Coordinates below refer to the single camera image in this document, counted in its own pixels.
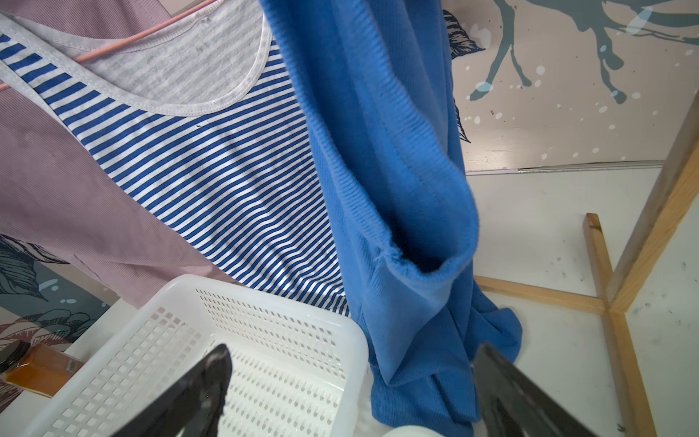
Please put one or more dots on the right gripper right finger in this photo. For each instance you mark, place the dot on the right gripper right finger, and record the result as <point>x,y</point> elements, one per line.
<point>512,405</point>

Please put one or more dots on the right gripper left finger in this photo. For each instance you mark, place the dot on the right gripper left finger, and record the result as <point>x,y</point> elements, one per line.
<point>192,406</point>

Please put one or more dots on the pink tank top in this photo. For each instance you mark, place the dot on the pink tank top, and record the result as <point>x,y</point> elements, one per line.
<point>54,195</point>

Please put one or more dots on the striped tank top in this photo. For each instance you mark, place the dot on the striped tank top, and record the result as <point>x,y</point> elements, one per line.
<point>200,124</point>

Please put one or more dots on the blue tank top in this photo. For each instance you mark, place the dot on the blue tank top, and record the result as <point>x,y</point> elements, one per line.
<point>374,81</point>

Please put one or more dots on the white perforated basket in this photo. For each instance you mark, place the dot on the white perforated basket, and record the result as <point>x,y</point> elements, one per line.
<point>278,367</point>

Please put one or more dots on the white plastic tray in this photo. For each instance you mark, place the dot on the white plastic tray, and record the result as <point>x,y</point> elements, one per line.
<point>411,431</point>

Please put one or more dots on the wooden clothes rack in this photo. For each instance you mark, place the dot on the wooden clothes rack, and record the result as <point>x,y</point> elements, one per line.
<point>618,285</point>

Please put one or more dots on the brown box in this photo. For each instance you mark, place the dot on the brown box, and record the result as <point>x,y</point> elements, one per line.
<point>37,368</point>

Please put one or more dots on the pink wire hanger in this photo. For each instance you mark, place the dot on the pink wire hanger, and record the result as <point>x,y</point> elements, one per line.
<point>50,23</point>

